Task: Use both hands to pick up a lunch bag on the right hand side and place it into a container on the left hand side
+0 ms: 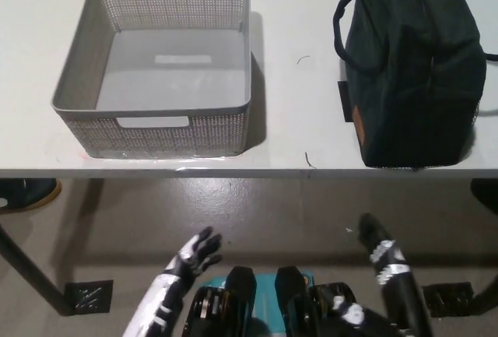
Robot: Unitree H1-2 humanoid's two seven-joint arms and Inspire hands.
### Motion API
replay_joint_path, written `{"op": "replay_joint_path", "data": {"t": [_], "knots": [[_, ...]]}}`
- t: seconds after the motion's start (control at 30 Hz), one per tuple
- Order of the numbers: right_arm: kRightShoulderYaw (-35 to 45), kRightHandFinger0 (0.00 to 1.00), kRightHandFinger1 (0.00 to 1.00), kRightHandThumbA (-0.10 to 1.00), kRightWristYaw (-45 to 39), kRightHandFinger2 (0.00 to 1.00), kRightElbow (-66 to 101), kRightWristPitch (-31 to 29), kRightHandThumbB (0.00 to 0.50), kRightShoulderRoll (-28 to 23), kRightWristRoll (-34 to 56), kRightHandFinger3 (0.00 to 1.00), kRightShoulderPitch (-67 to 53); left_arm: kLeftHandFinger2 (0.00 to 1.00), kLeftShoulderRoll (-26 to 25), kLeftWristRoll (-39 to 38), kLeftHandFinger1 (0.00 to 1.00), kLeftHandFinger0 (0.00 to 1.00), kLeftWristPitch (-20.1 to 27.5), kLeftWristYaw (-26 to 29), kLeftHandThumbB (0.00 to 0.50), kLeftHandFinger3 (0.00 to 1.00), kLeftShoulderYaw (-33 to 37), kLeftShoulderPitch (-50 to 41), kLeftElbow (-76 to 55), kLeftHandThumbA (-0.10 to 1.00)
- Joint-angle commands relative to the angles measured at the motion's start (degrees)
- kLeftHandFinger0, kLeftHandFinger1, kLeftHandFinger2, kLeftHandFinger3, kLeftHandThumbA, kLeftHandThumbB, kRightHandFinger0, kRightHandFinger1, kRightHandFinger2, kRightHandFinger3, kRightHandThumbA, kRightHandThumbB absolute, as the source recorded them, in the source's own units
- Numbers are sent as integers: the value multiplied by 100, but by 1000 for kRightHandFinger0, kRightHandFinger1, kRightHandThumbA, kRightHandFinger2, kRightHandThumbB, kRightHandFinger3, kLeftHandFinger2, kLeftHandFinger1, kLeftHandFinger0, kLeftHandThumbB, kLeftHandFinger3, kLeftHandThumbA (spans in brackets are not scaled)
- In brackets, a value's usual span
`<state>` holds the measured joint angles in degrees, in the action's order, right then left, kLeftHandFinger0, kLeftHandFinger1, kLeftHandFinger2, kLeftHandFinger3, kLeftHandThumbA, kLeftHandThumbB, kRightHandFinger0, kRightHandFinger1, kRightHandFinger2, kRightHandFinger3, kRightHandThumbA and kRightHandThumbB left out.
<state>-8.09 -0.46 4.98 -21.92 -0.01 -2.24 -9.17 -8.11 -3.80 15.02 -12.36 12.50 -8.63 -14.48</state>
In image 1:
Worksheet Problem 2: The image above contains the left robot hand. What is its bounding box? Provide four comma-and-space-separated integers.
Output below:
177, 226, 224, 279

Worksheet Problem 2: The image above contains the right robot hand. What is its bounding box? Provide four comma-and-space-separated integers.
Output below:
357, 213, 410, 276

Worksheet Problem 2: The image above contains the dark fabric lunch bag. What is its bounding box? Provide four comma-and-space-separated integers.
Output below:
332, 0, 498, 170

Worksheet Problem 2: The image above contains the dark rounded object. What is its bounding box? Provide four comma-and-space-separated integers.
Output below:
469, 178, 498, 214

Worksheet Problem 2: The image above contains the gray perforated plastic basket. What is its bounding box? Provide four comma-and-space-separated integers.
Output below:
50, 0, 253, 160

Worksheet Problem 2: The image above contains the black metal table leg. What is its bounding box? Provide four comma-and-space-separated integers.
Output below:
0, 223, 77, 317

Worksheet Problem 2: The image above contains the dark round object tan rim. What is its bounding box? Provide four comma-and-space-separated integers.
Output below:
0, 178, 63, 213

